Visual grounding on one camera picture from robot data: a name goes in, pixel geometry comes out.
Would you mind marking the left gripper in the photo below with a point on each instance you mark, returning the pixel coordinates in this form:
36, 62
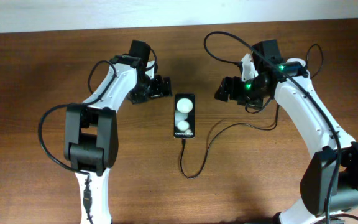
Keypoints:
160, 89

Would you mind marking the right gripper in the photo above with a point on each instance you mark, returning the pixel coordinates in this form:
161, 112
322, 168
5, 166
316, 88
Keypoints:
234, 93

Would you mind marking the black Galaxy flip phone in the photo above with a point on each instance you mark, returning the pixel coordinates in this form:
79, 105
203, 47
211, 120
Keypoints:
184, 116

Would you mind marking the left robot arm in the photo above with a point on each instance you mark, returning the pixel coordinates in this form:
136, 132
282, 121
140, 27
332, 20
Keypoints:
91, 138

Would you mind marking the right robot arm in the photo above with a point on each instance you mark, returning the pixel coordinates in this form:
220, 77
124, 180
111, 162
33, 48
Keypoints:
329, 187

